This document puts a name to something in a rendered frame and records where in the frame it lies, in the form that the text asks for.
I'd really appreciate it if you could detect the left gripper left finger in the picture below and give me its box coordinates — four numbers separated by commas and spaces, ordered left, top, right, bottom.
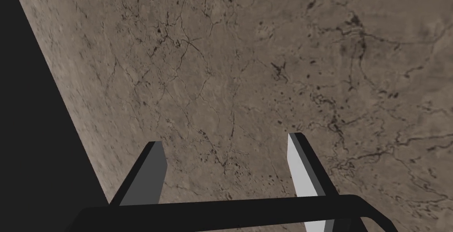
109, 141, 168, 206

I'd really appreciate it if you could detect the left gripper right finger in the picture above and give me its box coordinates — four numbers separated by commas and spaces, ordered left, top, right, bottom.
287, 132, 340, 198

